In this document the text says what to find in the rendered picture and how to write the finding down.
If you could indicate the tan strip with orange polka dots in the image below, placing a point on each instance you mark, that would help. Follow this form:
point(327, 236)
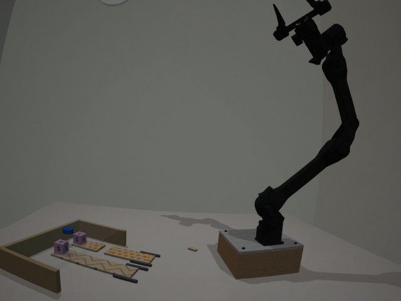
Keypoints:
point(129, 255)

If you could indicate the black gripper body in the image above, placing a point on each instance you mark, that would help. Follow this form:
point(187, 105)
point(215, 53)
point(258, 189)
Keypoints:
point(320, 9)

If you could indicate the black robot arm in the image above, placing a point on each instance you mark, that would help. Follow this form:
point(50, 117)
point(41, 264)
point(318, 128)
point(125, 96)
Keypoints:
point(270, 201)

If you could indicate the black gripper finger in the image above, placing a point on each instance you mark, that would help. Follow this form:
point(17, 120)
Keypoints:
point(313, 3)
point(280, 19)

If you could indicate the brown u-shaped low wall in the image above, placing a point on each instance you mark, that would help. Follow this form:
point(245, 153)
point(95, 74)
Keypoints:
point(39, 255)

